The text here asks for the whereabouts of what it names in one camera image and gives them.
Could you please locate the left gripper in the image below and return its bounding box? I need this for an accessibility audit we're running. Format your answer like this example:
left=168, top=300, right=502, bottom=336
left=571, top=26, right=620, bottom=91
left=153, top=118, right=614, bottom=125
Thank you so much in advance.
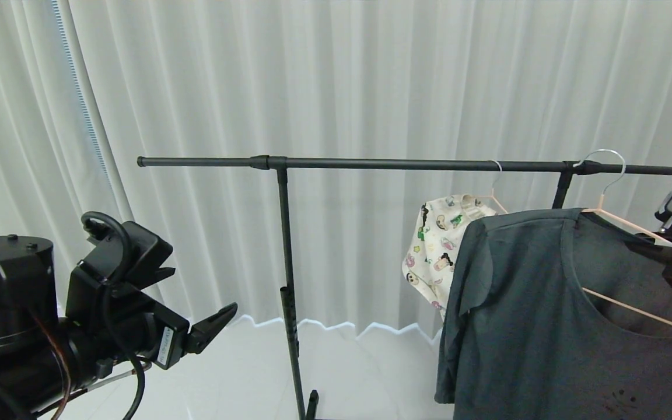
left=71, top=295, right=191, bottom=380

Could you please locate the pink clothes hanger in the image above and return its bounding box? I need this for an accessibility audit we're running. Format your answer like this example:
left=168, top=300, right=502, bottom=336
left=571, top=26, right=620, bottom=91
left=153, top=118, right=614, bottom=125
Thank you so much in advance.
left=574, top=149, right=672, bottom=334
left=476, top=160, right=509, bottom=214

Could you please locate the dark grey T-shirt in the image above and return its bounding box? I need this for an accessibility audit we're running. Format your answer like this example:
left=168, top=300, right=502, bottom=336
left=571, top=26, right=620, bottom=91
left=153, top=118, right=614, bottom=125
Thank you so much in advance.
left=434, top=208, right=672, bottom=420

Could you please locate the cream printed garment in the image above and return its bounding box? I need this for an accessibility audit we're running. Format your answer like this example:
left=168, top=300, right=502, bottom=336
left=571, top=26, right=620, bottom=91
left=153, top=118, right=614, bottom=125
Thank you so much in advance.
left=402, top=194, right=509, bottom=321

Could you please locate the black clothes rack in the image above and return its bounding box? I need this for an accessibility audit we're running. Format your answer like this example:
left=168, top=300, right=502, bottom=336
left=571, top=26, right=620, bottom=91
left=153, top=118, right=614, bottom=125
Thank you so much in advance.
left=136, top=155, right=672, bottom=420

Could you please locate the white curtain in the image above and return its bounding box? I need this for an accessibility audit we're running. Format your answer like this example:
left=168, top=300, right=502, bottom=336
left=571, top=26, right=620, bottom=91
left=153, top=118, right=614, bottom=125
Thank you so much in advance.
left=0, top=0, right=672, bottom=339

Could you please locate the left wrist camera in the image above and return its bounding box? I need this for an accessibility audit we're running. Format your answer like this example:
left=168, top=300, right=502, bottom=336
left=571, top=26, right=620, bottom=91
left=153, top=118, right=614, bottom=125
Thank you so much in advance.
left=66, top=220, right=176, bottom=327

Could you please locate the black cable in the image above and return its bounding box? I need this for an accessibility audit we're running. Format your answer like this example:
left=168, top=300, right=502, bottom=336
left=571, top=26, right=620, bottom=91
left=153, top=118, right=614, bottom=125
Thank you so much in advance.
left=81, top=211, right=147, bottom=420

